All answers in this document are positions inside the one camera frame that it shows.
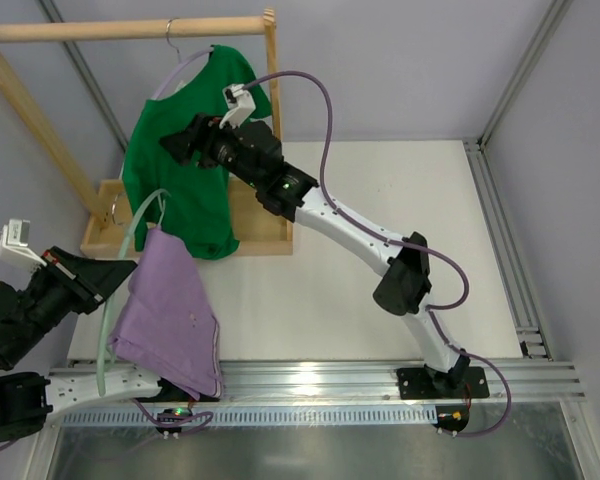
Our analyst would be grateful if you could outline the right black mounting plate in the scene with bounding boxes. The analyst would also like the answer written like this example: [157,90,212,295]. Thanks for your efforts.
[396,366,490,400]

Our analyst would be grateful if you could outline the purple clothes hanger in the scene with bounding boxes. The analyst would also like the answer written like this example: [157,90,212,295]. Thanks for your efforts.
[150,17,214,100]

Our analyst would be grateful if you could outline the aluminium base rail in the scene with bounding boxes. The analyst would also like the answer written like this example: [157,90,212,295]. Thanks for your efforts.
[46,359,585,411]

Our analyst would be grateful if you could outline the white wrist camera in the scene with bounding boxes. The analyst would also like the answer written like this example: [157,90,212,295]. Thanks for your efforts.
[0,219,45,273]
[219,84,256,129]

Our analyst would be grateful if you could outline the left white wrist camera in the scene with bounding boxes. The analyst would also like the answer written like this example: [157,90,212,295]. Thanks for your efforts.
[0,219,45,273]

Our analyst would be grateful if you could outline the aluminium frame post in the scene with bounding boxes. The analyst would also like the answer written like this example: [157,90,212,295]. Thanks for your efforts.
[463,1,572,362]
[35,0,129,153]

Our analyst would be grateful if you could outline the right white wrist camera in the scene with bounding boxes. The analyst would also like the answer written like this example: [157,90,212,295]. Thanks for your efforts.
[219,84,256,129]

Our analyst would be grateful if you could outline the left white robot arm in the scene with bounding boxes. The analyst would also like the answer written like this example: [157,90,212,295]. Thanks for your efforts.
[0,247,184,450]

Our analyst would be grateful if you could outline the slotted cable duct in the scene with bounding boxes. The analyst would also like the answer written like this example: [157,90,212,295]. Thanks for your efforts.
[62,404,438,428]

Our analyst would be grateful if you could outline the purple trousers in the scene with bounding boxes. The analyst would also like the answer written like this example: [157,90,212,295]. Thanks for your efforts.
[109,227,223,399]

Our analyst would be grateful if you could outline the aluminium frame post right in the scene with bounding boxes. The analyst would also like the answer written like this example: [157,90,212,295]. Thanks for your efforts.
[463,1,572,362]

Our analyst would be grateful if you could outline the mint green clothes hanger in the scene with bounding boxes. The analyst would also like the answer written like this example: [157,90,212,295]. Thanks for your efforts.
[94,188,174,399]

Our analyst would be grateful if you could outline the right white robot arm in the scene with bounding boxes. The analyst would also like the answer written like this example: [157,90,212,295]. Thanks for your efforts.
[159,114,470,397]

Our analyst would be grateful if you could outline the aluminium frame post left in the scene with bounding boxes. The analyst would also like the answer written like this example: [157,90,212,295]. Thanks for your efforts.
[35,0,129,153]

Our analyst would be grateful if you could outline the green t-shirt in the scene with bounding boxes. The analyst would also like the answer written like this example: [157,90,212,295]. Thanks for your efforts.
[120,43,274,260]

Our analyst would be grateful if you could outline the wooden clothes rack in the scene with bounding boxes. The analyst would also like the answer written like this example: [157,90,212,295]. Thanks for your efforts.
[0,8,278,259]

